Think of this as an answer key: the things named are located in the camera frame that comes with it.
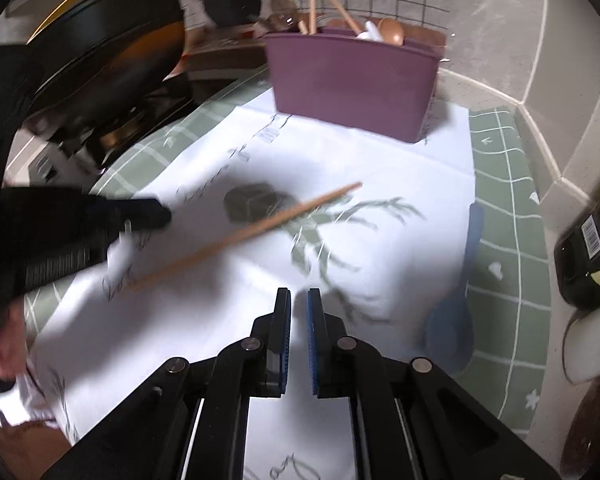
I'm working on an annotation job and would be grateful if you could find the white bowl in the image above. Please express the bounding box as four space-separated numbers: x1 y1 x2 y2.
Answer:
562 305 600 384

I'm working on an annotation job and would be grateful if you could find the brown round dish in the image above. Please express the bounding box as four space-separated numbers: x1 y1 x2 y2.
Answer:
560 370 600 480

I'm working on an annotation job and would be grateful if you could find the grey spoon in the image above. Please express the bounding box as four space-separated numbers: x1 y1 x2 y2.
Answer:
271 0 298 25

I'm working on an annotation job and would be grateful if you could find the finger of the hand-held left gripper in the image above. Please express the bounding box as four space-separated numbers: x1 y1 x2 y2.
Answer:
87 197 173 235

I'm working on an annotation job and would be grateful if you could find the purple utensil holder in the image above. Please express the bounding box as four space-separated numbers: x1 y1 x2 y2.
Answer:
263 27 442 144

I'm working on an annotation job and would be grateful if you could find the white spoon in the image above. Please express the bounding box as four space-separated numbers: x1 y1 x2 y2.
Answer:
356 20 387 43

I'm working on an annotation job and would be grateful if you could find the black frying pan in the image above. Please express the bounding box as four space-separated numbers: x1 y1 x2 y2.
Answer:
0 0 187 133

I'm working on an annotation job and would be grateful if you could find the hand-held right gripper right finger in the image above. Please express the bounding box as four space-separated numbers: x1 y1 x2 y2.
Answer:
306 287 561 480

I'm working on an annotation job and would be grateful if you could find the brown wooden board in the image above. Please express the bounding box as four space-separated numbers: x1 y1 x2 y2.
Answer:
404 24 449 57

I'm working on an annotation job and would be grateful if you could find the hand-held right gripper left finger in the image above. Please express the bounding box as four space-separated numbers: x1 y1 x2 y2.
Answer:
40 287 293 480

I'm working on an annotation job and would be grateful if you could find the blue spoon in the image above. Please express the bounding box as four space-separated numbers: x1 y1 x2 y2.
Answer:
425 203 485 375

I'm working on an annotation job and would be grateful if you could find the person's left hand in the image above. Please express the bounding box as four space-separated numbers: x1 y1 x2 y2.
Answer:
0 304 32 394

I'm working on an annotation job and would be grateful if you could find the white printed cloth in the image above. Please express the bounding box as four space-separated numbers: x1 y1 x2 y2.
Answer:
25 94 477 480

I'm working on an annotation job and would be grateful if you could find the brown wooden spoon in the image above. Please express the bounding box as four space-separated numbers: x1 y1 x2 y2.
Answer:
378 17 406 47

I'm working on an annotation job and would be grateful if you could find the gas stove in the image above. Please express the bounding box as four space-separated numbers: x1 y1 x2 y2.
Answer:
10 72 198 183

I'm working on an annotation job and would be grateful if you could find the dark bottle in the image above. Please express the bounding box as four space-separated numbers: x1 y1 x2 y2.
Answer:
553 194 600 312

